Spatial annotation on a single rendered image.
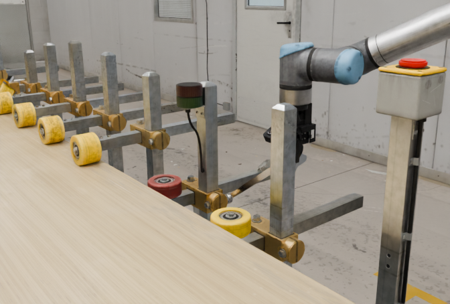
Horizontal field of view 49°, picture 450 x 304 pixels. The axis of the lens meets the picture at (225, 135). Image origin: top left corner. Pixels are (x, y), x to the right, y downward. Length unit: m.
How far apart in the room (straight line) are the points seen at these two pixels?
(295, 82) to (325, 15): 3.04
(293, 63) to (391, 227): 0.64
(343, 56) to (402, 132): 0.55
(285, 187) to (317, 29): 3.51
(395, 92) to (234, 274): 0.37
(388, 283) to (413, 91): 0.33
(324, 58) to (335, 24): 2.99
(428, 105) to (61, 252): 0.64
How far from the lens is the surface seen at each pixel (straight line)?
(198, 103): 1.10
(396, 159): 0.80
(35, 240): 0.98
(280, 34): 4.77
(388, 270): 0.88
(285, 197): 1.00
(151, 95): 1.34
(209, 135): 1.15
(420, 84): 0.74
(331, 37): 4.34
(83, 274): 0.85
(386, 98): 0.77
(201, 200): 1.21
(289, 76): 1.36
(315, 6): 4.45
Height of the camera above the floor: 1.33
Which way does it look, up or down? 16 degrees down
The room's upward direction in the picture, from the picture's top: 1 degrees counter-clockwise
